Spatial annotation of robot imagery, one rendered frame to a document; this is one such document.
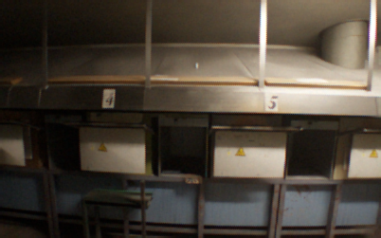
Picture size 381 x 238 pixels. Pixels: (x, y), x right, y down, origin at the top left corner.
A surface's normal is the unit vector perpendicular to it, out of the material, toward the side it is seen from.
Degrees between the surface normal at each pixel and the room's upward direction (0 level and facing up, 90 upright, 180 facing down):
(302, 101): 80
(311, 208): 90
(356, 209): 90
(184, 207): 90
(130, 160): 90
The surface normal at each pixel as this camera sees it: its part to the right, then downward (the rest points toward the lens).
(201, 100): -0.04, -0.11
